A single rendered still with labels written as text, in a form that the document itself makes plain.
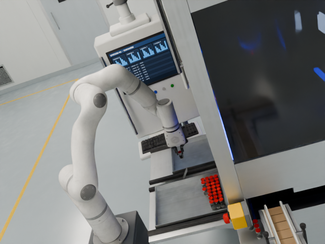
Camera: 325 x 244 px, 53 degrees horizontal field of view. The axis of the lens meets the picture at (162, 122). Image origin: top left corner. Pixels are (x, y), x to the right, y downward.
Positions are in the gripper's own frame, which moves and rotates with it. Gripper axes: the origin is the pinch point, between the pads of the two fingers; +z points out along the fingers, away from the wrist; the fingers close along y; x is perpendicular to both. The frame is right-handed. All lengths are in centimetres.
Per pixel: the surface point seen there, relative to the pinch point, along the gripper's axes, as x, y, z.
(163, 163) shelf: 5.8, -12.3, 11.3
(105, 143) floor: 187, -111, 104
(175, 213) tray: -33.7, -6.5, 10.9
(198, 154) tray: 5.5, 9.2, 10.0
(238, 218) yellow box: -57, 21, -5
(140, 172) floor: 114, -61, 102
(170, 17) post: -48, 16, -83
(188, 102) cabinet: 56, 9, 4
